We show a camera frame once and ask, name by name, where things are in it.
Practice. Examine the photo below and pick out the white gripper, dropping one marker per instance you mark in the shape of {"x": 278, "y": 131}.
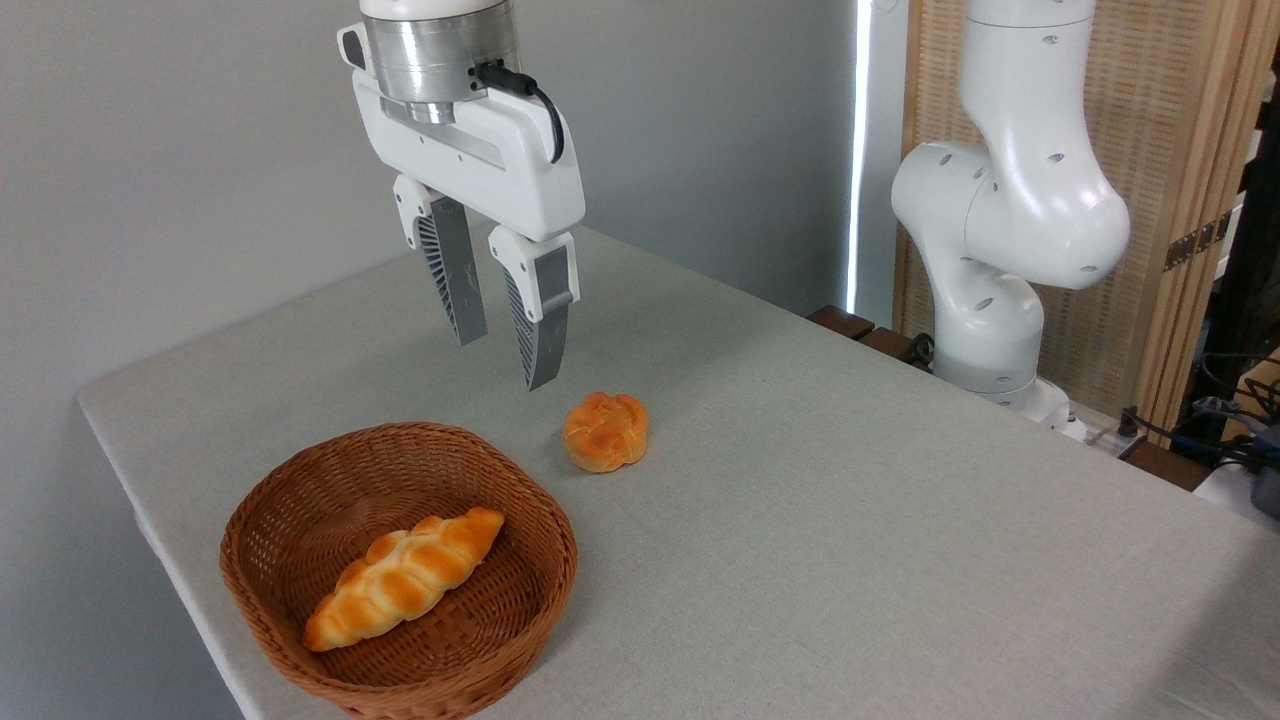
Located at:
{"x": 500, "y": 160}

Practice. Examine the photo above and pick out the long braided bread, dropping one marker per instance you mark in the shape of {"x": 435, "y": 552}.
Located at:
{"x": 400, "y": 580}

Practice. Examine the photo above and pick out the round knotted bread bun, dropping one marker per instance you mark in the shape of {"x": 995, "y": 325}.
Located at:
{"x": 605, "y": 432}

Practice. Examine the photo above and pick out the brown wicker basket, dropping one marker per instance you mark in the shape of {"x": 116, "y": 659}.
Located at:
{"x": 330, "y": 480}

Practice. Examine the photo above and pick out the dark brown wooden slat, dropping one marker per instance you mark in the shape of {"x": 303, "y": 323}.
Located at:
{"x": 840, "y": 321}
{"x": 890, "y": 344}

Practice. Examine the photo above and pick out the grey tablecloth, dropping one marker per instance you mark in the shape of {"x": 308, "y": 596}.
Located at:
{"x": 850, "y": 550}

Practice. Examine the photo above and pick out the black screen hinge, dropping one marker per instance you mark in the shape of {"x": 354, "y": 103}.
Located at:
{"x": 1195, "y": 241}

